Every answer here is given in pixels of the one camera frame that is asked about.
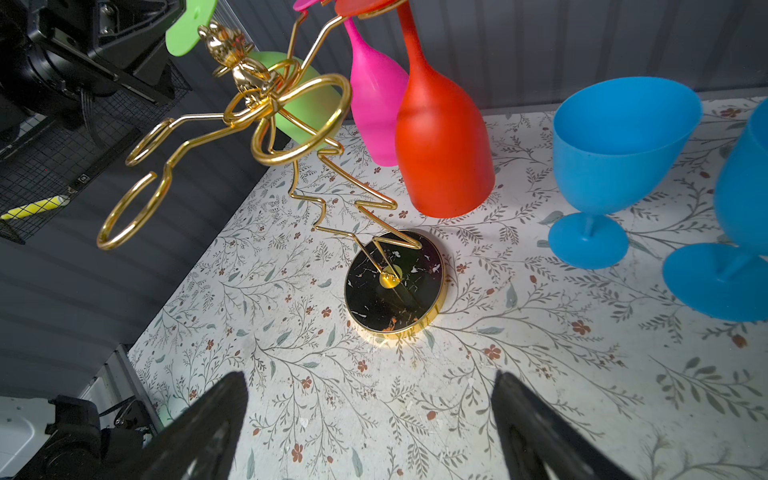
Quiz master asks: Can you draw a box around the blue wine glass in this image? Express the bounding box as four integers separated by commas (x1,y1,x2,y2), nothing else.
548,77,703,270
662,101,767,322

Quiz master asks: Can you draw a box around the green wine glass back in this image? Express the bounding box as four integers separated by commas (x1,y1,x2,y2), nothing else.
165,1,342,143

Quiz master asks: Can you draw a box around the red wine glass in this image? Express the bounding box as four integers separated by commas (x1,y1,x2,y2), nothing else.
335,0,495,218

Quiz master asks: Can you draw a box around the magenta wine glass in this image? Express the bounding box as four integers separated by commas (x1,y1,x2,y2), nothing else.
292,0,410,168

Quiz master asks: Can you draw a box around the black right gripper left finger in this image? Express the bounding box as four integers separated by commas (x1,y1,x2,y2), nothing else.
128,371,248,479

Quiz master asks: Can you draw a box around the black wire basket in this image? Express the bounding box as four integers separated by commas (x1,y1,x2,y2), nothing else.
1,63,191,245

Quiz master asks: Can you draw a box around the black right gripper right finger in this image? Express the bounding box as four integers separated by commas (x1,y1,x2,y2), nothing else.
491,371,631,480

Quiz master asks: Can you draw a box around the blue wine glass front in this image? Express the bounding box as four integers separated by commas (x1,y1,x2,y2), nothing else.
662,101,767,322

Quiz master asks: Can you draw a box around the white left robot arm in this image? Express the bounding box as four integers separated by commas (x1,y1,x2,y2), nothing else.
1,1,187,133

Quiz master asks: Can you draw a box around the gold wine glass rack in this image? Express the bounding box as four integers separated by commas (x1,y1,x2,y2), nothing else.
96,15,446,339

